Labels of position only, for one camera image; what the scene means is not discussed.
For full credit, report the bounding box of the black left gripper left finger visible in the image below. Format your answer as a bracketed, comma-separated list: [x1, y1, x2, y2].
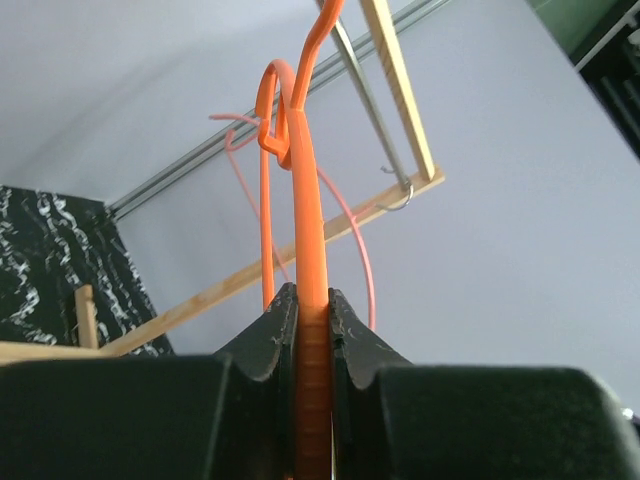
[1, 283, 298, 479]

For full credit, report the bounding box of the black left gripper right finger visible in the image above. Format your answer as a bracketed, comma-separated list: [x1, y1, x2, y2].
[329, 289, 639, 479]

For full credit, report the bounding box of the pink clothes hanger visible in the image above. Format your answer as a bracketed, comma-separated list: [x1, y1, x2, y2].
[208, 113, 377, 332]

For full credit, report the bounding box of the orange clothes hanger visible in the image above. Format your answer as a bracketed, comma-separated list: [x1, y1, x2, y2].
[255, 1, 343, 479]

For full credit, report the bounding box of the wooden clothes rack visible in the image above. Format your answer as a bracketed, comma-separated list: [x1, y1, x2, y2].
[1, 1, 444, 364]

